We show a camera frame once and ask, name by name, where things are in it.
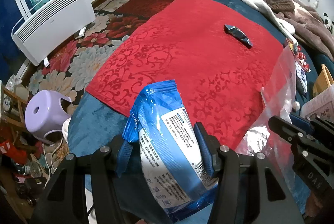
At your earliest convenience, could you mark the panda plush toy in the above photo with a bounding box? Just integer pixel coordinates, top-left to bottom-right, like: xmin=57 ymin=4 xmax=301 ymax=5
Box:
xmin=322 ymin=13 xmax=334 ymax=33

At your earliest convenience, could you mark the white sock upper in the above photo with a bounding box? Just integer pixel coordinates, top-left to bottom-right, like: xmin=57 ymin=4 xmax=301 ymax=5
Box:
xmin=241 ymin=0 xmax=297 ymax=43

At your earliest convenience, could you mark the purple plastic stool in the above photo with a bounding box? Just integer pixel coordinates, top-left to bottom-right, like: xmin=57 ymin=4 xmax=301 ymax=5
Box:
xmin=25 ymin=90 xmax=72 ymax=145

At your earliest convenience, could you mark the red bed cloth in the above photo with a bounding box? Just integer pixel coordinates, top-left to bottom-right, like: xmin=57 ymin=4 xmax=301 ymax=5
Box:
xmin=85 ymin=0 xmax=285 ymax=159

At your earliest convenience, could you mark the blue wet wipes pack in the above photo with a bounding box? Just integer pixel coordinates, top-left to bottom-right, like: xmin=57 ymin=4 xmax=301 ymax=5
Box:
xmin=116 ymin=80 xmax=218 ymax=222

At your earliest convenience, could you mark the white blue tissue pack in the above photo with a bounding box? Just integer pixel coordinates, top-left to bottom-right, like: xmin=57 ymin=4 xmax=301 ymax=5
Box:
xmin=295 ymin=61 xmax=308 ymax=95

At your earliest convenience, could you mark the brown fleece blanket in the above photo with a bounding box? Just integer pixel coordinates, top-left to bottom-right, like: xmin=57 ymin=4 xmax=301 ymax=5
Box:
xmin=265 ymin=0 xmax=333 ymax=60

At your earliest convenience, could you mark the floral floor rug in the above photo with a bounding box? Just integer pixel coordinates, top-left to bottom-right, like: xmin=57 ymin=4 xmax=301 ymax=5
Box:
xmin=0 ymin=0 xmax=168 ymax=175

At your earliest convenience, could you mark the red candy plate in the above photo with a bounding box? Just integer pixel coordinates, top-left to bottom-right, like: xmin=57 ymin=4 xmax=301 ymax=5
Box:
xmin=285 ymin=38 xmax=311 ymax=73

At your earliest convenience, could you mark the clear zip bag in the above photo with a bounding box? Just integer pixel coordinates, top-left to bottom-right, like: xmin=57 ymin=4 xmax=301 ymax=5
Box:
xmin=235 ymin=42 xmax=310 ymax=204

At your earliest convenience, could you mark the yellow plastic basket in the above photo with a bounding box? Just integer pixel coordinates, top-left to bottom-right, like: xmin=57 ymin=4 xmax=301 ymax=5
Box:
xmin=312 ymin=64 xmax=334 ymax=97

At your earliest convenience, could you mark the dark blue bed blanket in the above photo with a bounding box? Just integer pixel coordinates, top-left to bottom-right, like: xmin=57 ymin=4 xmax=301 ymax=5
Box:
xmin=57 ymin=0 xmax=328 ymax=223

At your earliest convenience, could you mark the dark blue candy wrapper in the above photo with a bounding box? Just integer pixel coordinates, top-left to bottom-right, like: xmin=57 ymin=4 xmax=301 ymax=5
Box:
xmin=224 ymin=24 xmax=253 ymax=48

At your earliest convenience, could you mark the white panel heater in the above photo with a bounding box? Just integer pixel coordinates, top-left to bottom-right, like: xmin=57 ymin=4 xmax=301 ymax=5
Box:
xmin=11 ymin=0 xmax=96 ymax=66

